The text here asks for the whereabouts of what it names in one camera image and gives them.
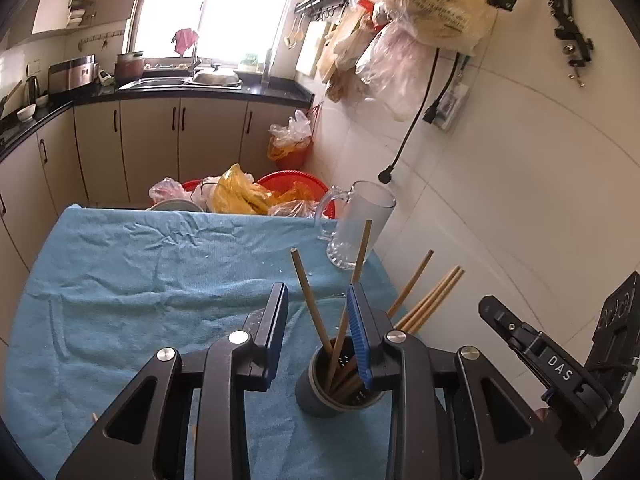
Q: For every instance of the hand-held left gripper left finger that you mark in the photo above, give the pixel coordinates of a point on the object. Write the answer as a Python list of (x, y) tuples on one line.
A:
[(277, 340)]

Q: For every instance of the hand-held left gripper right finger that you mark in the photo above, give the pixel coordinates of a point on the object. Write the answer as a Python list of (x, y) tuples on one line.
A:
[(360, 340)]

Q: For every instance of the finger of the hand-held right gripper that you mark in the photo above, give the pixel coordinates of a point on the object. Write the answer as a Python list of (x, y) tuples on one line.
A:
[(560, 367)]

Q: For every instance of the bunch of wooden chopsticks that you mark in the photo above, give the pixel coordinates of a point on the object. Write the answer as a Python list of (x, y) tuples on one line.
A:
[(311, 300)]

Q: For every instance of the dark grey utensil holder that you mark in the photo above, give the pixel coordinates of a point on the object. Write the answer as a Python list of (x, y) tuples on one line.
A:
[(310, 390)]

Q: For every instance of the hanging kitchen utensils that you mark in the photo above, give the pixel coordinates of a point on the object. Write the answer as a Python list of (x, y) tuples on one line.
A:
[(292, 35)]

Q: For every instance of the clear glass pitcher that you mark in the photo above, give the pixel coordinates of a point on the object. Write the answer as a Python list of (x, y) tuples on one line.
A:
[(350, 230)]

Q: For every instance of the blue table cloth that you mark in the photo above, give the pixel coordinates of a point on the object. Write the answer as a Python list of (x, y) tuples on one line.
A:
[(150, 285)]

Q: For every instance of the yellow plastic bag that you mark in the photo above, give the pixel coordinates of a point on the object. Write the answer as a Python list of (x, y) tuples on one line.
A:
[(235, 190)]

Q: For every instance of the red plastic basin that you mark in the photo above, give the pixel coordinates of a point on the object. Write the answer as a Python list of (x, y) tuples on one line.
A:
[(295, 180)]

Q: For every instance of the orange bin with bag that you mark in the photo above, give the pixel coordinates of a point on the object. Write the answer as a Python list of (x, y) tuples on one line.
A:
[(290, 147)]

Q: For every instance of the beige base cabinets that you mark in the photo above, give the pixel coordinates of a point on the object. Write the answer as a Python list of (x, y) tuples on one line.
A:
[(150, 150)]

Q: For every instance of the black power plug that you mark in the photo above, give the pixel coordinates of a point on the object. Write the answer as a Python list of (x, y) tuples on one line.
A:
[(432, 111)]

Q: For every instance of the black kitchen countertop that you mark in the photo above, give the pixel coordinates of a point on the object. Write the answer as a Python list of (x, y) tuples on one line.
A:
[(200, 91)]

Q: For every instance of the metal pot lid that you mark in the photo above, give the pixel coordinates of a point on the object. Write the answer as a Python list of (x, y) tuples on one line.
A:
[(215, 76)]

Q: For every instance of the small green plant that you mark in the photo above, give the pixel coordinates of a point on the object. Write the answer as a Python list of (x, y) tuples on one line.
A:
[(249, 61)]

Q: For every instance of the clear hanging plastic bags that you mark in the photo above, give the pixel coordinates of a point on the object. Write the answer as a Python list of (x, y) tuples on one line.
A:
[(385, 60)]

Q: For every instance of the white cutting board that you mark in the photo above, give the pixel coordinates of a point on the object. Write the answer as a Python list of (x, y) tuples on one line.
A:
[(311, 50)]

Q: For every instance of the brown cooking pot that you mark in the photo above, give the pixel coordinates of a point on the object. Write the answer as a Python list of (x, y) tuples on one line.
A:
[(130, 67)]

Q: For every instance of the pink cloth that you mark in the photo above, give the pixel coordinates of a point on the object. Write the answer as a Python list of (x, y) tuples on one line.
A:
[(185, 41)]

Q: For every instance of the small white gadget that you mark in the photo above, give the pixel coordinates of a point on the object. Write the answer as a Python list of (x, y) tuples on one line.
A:
[(106, 77)]

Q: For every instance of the kitchen window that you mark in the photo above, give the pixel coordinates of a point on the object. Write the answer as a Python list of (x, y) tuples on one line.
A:
[(225, 10)]

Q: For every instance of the silver rice cooker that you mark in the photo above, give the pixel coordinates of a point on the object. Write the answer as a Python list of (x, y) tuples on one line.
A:
[(72, 74)]

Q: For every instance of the white bowl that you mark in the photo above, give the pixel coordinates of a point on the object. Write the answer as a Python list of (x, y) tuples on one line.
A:
[(26, 113)]

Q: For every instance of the yellowish hanging plastic bag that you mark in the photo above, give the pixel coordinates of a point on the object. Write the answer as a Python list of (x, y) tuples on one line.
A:
[(440, 0)]

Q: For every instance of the steel kettle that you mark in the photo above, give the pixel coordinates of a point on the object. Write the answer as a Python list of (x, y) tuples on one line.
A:
[(31, 91)]

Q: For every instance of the white wall socket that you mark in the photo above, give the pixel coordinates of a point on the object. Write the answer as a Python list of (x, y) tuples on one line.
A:
[(452, 105)]

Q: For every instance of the black clamp mount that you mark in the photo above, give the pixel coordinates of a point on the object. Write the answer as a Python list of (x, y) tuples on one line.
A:
[(570, 25)]

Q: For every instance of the black wall rack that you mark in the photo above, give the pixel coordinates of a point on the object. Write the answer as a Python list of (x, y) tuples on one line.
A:
[(320, 0)]

